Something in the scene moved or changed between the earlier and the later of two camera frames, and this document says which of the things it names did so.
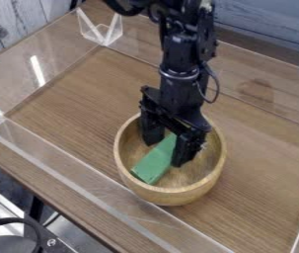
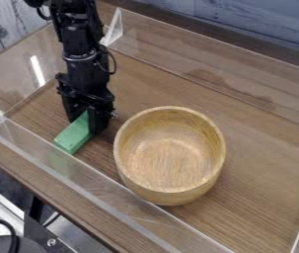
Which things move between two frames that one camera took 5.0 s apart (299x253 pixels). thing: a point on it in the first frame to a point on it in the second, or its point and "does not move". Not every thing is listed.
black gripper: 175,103 to 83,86
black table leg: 36,209 does not move
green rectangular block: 154,161 to 75,134
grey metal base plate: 27,244 does not move
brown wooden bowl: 185,185 does not move
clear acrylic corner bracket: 101,33 does not move
